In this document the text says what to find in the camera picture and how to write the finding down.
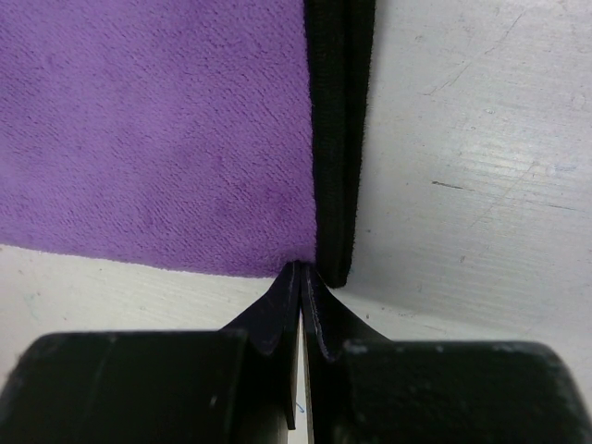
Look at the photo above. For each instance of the black and purple towel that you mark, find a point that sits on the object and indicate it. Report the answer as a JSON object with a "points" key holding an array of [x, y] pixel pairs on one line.
{"points": [[220, 137]]}

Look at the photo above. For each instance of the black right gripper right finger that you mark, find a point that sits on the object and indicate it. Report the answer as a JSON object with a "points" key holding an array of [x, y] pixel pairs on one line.
{"points": [[365, 388]]}

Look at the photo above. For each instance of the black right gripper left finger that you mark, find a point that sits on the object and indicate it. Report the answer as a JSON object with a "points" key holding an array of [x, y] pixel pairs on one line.
{"points": [[236, 384]]}

